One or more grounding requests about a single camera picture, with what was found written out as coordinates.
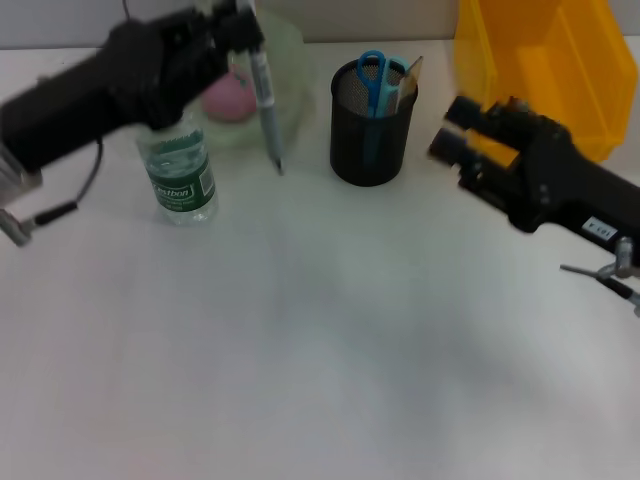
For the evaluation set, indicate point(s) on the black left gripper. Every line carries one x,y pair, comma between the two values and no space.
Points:
100,95

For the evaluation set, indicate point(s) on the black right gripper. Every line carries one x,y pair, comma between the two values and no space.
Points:
570,175

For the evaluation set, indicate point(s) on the clear plastic ruler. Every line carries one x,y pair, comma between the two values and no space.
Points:
410,80

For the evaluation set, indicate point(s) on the silver ballpoint pen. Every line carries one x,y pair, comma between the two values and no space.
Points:
265,100

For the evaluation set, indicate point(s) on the blue scissors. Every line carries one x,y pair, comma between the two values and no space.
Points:
372,95

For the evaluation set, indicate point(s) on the clear green-label water bottle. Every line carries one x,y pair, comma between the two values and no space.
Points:
182,175

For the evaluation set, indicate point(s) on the green translucent fruit bowl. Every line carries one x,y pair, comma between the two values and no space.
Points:
290,75

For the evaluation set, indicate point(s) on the black mesh pen holder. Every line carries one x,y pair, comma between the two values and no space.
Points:
370,150

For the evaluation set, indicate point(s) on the yellow plastic bin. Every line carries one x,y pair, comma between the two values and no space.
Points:
550,50

